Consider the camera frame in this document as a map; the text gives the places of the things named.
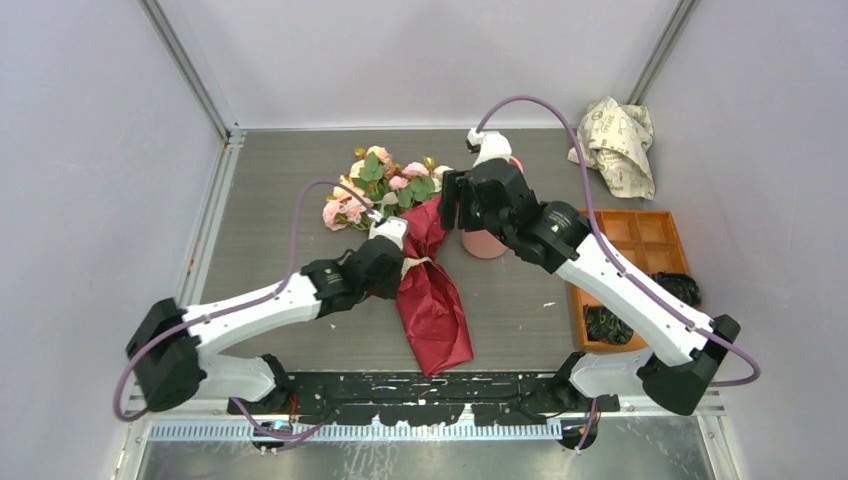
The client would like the pink artificial flower bouquet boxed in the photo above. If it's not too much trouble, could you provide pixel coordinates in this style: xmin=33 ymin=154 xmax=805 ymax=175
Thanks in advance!
xmin=322 ymin=145 xmax=452 ymax=231

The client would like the dark red wrapping paper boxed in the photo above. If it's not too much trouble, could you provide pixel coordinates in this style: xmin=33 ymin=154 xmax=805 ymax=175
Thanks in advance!
xmin=396 ymin=197 xmax=474 ymax=376

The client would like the cream printed ribbon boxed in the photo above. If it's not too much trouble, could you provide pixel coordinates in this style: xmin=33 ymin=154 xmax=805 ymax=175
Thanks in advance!
xmin=401 ymin=256 xmax=432 ymax=279

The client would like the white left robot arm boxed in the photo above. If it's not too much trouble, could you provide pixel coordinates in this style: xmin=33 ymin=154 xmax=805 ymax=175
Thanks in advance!
xmin=126 ymin=235 xmax=404 ymax=414

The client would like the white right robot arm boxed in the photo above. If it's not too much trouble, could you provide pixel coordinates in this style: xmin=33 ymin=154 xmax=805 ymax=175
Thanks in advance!
xmin=439 ymin=159 xmax=741 ymax=415

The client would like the pink cylindrical vase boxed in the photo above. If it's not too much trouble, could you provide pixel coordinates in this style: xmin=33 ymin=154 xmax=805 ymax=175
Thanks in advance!
xmin=461 ymin=157 xmax=523 ymax=260

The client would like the orange wooden compartment tray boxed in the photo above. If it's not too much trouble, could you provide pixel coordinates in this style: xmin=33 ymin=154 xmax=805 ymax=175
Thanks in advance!
xmin=571 ymin=209 xmax=690 ymax=353

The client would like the rolled dark tie, green pattern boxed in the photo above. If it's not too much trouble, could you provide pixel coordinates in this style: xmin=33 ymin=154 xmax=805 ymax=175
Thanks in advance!
xmin=583 ymin=305 xmax=634 ymax=345

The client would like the rolled dark patterned tie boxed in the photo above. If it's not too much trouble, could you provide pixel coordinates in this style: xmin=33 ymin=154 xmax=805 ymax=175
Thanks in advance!
xmin=651 ymin=271 xmax=702 ymax=308

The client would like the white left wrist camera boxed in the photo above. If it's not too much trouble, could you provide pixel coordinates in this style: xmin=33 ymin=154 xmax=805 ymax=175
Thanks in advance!
xmin=367 ymin=211 xmax=409 ymax=251

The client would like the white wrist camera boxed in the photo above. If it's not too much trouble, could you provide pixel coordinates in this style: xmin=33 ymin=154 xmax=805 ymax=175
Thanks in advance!
xmin=367 ymin=211 xmax=409 ymax=251
xmin=466 ymin=128 xmax=512 ymax=167

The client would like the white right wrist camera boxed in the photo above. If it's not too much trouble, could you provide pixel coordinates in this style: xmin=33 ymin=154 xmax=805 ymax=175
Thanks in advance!
xmin=466 ymin=128 xmax=512 ymax=167

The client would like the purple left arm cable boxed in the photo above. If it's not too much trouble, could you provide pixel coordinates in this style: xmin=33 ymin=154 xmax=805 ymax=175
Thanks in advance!
xmin=112 ymin=178 xmax=376 ymax=454

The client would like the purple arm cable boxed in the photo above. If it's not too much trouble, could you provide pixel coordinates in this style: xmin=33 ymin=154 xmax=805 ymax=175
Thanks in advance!
xmin=475 ymin=95 xmax=762 ymax=452
xmin=112 ymin=178 xmax=376 ymax=454

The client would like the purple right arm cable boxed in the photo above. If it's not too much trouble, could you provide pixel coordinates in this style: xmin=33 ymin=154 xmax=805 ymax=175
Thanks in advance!
xmin=475 ymin=95 xmax=762 ymax=452

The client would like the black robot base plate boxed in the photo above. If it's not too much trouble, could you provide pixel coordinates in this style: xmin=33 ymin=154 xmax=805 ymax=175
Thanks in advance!
xmin=244 ymin=371 xmax=590 ymax=427

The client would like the aluminium frame rail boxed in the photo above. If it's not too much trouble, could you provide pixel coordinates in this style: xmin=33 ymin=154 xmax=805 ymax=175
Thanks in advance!
xmin=122 ymin=389 xmax=727 ymax=442

